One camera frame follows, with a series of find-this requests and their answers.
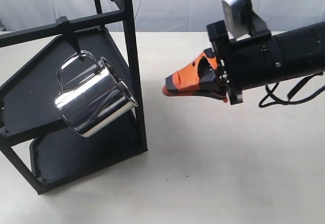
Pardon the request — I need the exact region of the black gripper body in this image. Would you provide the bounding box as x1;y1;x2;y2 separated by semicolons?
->
206;20;271;105

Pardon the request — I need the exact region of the stainless steel mug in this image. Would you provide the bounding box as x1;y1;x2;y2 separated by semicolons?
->
54;50;138;138

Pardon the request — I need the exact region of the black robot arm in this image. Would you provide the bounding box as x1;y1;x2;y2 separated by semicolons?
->
162;21;324;105

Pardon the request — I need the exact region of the black shelf rack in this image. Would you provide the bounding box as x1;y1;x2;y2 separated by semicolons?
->
1;0;147;194

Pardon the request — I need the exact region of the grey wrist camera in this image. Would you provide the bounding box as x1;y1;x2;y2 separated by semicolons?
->
221;0;270;38

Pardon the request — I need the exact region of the black cable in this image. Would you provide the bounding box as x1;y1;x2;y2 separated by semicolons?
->
258;72;325;108

